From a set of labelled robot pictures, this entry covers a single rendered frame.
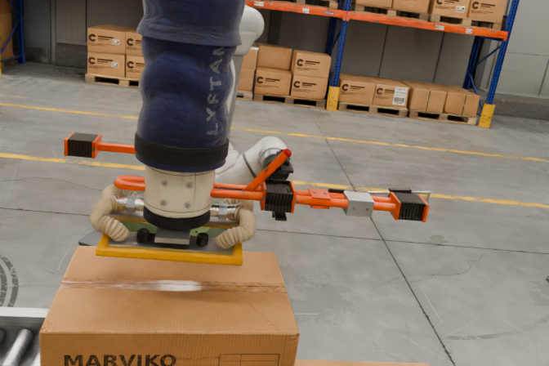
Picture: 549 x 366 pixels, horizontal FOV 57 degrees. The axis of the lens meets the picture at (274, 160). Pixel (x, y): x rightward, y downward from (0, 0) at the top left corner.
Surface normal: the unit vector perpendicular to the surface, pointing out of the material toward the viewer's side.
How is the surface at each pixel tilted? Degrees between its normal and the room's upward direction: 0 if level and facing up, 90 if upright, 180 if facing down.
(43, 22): 90
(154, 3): 100
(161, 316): 0
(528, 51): 90
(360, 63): 90
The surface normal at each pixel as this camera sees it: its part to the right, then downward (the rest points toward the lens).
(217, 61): 0.66, 0.58
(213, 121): 0.82, 0.02
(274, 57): 0.08, 0.32
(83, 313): 0.12, -0.94
